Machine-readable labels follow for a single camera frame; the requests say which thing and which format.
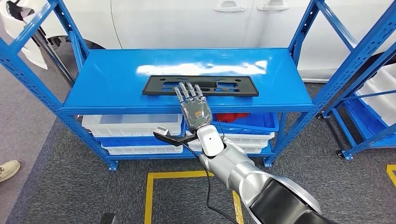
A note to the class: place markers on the blue plastic bin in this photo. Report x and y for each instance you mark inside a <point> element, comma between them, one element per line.
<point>247,126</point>
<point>365,122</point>
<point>136,142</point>

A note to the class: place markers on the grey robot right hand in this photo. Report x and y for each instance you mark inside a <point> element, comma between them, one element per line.
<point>196,111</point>

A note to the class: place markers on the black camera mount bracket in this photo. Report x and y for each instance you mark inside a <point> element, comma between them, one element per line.
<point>176,140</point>

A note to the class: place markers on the white car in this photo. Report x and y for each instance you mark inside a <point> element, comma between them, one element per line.
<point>185,24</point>

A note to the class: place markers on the dark metal bar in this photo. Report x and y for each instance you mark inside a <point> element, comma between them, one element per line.
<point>52,57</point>

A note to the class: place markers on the blue wheeled shelf rack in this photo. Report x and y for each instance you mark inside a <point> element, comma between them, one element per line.
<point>343,128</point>

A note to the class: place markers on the black caster wheel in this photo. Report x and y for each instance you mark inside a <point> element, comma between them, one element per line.
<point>319,116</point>
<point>340,154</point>

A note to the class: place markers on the person's shoe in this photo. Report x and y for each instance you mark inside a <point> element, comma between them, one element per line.
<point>7,170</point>

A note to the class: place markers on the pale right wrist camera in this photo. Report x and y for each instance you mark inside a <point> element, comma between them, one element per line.
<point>161,131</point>

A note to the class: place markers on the red cloth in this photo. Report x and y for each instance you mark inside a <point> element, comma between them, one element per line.
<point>232,117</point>

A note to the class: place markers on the yellow floor tape square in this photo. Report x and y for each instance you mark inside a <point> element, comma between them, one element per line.
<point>149,201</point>

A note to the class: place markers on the blue metal shelf rack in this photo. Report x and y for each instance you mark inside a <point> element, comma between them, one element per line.
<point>108,80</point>

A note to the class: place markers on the black perforated plastic part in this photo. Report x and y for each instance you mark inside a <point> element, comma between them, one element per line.
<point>247,89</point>

